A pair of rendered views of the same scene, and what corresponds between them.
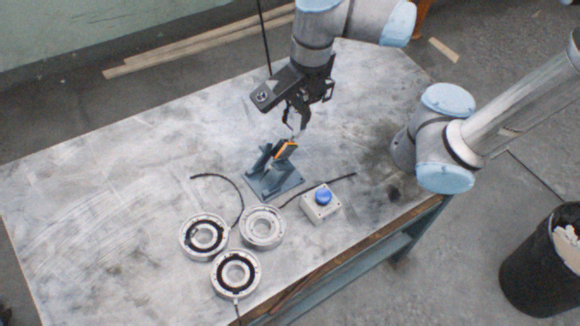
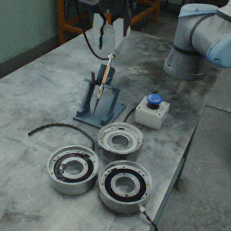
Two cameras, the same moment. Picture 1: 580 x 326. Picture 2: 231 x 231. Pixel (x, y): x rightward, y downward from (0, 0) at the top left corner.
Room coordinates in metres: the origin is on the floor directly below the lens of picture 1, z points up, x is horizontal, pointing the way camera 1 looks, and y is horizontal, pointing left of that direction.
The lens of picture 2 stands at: (0.04, 0.23, 1.26)
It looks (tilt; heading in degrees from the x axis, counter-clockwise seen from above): 37 degrees down; 337
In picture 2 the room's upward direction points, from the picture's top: 5 degrees clockwise
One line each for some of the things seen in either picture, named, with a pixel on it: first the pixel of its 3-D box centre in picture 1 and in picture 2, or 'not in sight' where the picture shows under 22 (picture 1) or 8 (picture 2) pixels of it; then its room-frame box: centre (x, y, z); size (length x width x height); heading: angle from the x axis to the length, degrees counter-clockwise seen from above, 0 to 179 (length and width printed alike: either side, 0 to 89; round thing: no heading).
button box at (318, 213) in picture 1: (322, 203); (152, 111); (0.55, -0.10, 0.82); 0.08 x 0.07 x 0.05; 133
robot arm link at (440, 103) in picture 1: (441, 115); (197, 26); (0.76, -0.34, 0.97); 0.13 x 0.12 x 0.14; 179
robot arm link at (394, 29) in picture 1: (378, 15); not in sight; (0.66, -0.11, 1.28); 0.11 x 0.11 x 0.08; 89
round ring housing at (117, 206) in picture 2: (236, 274); (125, 186); (0.34, 0.06, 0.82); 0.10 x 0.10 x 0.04
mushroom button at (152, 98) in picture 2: (322, 198); (153, 104); (0.55, -0.10, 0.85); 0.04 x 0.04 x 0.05
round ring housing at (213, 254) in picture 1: (204, 237); (73, 169); (0.41, 0.15, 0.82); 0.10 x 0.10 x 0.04
